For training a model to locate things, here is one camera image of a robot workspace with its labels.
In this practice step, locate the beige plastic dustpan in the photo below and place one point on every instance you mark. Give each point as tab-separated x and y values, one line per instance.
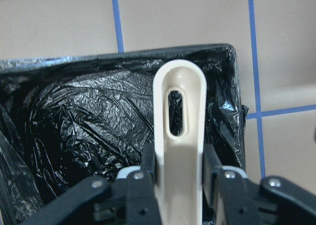
178	185

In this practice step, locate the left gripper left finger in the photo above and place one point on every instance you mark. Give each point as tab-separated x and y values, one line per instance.
97	201

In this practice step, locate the pink bin with black bag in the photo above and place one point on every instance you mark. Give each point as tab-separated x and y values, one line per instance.
63	119

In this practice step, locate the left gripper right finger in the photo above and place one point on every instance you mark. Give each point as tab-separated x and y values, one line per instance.
236	200

